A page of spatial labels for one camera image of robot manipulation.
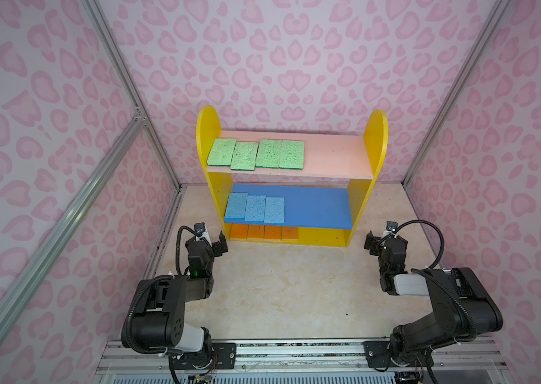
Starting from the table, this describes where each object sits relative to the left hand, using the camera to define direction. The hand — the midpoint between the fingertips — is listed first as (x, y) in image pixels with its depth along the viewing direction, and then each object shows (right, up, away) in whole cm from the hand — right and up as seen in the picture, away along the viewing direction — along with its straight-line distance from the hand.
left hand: (210, 230), depth 91 cm
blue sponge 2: (+17, +8, +1) cm, 19 cm away
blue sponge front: (+25, +8, +1) cm, 26 cm away
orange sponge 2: (+16, -2, +10) cm, 19 cm away
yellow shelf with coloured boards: (+45, +12, +5) cm, 47 cm away
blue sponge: (+10, +9, +2) cm, 14 cm away
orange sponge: (+9, -2, +10) cm, 14 cm away
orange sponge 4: (+31, -2, +9) cm, 32 cm away
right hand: (+67, 0, +1) cm, 67 cm away
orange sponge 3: (+23, -2, +9) cm, 25 cm away
